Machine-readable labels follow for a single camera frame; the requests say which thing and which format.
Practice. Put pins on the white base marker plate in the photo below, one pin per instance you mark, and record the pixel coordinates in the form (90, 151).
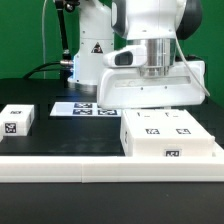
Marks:
(82, 109)

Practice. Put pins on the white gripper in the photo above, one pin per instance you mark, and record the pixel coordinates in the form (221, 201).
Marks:
(126, 88)

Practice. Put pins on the white cabinet top block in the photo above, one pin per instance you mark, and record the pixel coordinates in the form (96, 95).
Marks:
(17, 119)

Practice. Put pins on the white cabinet door panel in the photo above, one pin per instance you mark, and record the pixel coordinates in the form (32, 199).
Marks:
(138, 123)
(180, 122)

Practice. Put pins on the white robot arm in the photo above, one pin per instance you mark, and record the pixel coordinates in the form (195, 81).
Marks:
(159, 25)

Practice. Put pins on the white L-shaped obstacle frame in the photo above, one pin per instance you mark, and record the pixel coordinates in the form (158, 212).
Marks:
(88, 169)

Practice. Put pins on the white cabinet body box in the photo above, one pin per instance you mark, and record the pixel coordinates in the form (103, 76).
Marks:
(167, 145)

